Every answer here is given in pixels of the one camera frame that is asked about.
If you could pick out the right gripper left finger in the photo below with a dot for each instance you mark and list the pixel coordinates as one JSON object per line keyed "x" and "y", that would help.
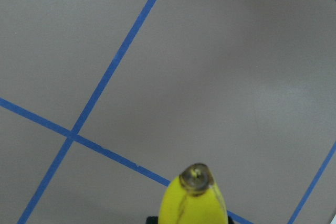
{"x": 152, "y": 220}

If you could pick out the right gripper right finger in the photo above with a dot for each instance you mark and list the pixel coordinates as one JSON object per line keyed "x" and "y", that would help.
{"x": 230, "y": 220}

